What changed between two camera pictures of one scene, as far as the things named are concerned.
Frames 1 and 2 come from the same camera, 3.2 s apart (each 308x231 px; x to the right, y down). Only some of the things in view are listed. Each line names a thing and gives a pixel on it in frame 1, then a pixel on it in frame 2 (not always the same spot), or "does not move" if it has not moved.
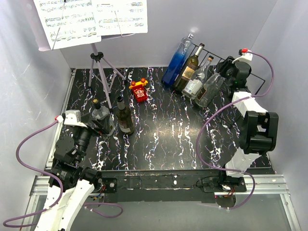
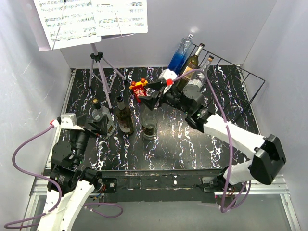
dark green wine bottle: x=124 y=117 does not move
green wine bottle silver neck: x=188 y=70 does not move
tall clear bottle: x=209 y=90 to x=149 y=124
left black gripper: x=101 y=127 does not move
